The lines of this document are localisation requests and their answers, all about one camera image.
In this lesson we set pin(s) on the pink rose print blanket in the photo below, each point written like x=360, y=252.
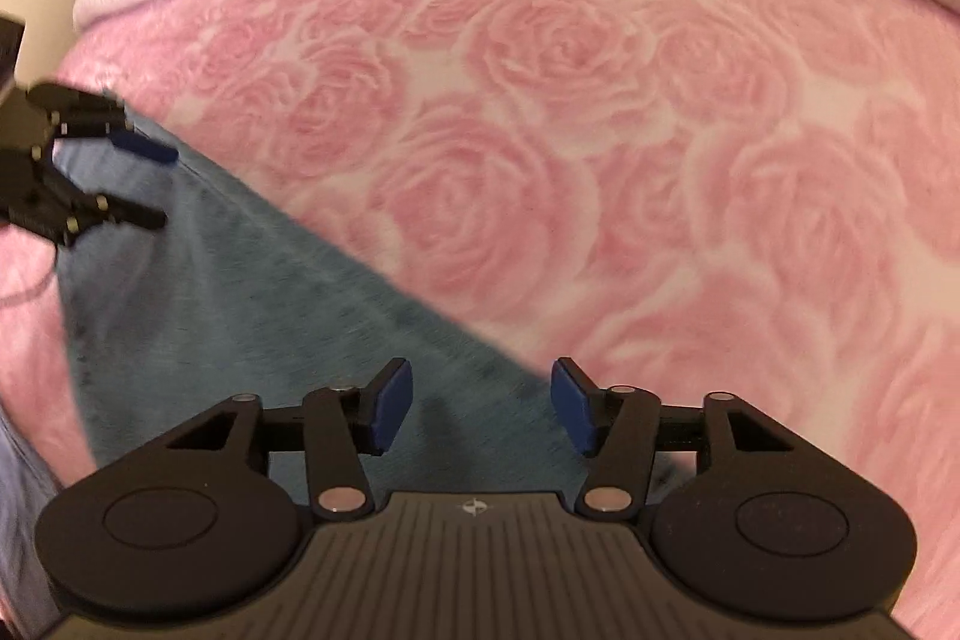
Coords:
x=600, y=123

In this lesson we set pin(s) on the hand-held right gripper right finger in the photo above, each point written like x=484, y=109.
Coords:
x=571, y=404

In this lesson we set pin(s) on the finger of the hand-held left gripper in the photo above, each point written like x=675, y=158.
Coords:
x=142, y=149
x=97, y=209

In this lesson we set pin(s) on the blue denim cloth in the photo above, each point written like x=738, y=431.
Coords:
x=262, y=310

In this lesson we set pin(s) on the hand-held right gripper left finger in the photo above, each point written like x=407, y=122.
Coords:
x=391, y=404

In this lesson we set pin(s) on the purple cloth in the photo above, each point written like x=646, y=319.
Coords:
x=19, y=520

